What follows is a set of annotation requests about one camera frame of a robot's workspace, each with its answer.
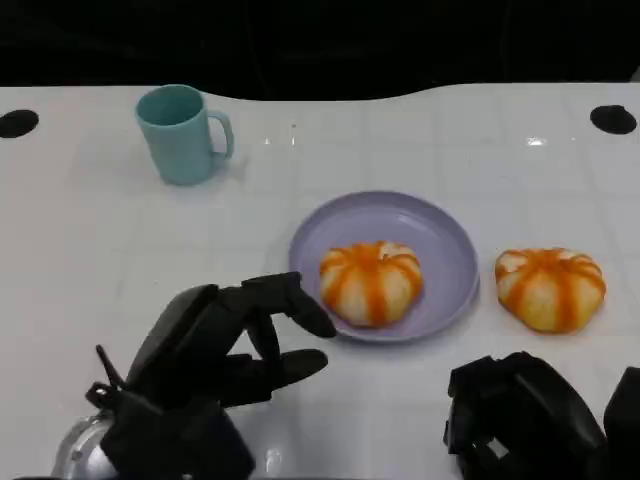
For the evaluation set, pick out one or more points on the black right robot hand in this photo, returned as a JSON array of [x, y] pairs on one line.
[[540, 405]]

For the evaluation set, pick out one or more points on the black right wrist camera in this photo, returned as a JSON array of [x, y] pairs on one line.
[[625, 420]]

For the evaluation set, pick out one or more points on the orange white toy bread roll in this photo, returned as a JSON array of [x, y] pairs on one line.
[[550, 290], [370, 285]]

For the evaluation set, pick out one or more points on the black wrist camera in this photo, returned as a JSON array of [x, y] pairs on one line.
[[625, 420], [175, 440]]

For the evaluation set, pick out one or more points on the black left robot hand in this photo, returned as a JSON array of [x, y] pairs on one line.
[[185, 345]]

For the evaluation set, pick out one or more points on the pale green mug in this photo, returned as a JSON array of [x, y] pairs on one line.
[[177, 145]]

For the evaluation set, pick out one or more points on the lilac plate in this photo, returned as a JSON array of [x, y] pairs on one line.
[[380, 215]]

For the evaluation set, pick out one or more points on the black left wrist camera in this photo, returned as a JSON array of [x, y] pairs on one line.
[[175, 440]]

